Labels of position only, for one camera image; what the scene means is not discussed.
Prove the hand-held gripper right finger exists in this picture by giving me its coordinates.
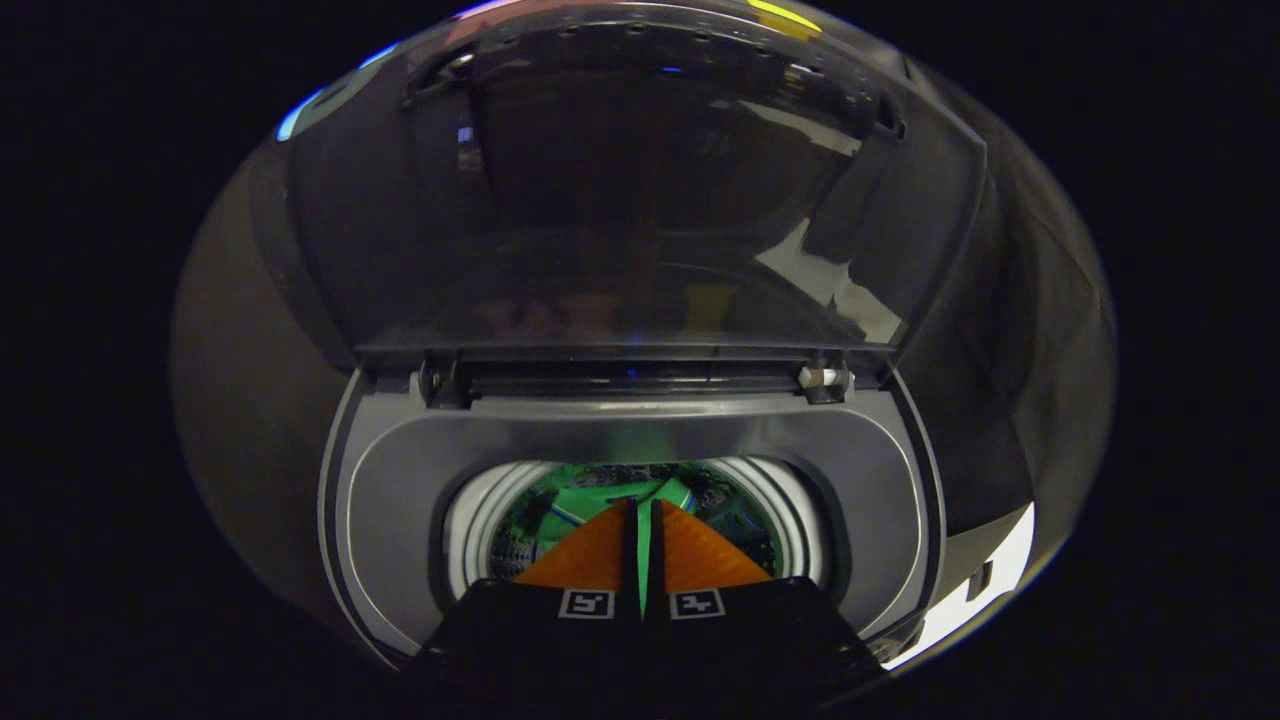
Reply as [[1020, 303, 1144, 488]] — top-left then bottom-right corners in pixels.
[[645, 498, 888, 707]]

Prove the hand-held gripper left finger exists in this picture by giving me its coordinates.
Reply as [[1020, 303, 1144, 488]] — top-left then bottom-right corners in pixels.
[[408, 498, 643, 703]]

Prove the green polo shirt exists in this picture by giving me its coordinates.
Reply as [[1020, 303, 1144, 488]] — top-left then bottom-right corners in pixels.
[[512, 462, 783, 619]]

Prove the dark transparent washing machine lid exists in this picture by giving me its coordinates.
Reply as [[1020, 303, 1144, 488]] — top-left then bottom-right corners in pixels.
[[284, 0, 992, 383]]

